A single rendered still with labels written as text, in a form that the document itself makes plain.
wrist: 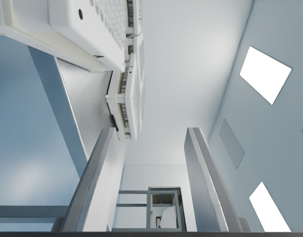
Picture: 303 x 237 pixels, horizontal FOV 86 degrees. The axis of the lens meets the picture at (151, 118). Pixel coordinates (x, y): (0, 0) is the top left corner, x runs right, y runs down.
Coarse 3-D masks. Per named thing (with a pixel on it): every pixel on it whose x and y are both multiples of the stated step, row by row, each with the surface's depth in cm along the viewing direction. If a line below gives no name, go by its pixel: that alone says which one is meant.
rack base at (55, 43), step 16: (0, 0) 12; (0, 16) 12; (16, 32) 14; (32, 32) 14; (48, 32) 17; (48, 48) 18; (64, 48) 20; (80, 48) 24; (80, 64) 27; (96, 64) 31
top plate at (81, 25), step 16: (48, 0) 12; (64, 0) 12; (80, 0) 14; (48, 16) 12; (64, 16) 12; (80, 16) 14; (96, 16) 18; (64, 32) 13; (80, 32) 14; (96, 32) 18; (96, 48) 18; (112, 48) 25; (112, 64) 27
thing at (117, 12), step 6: (108, 0) 19; (114, 0) 22; (120, 0) 26; (108, 6) 20; (114, 6) 23; (120, 6) 26; (114, 12) 22; (120, 12) 26; (114, 18) 23; (120, 18) 27; (120, 24) 27; (120, 30) 27
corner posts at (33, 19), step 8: (16, 0) 12; (24, 0) 12; (32, 0) 12; (40, 0) 12; (16, 8) 12; (24, 8) 12; (32, 8) 12; (40, 8) 12; (16, 16) 13; (24, 16) 13; (32, 16) 13; (40, 16) 13; (24, 24) 13; (32, 24) 13; (40, 24) 13; (48, 24) 13; (104, 64) 34
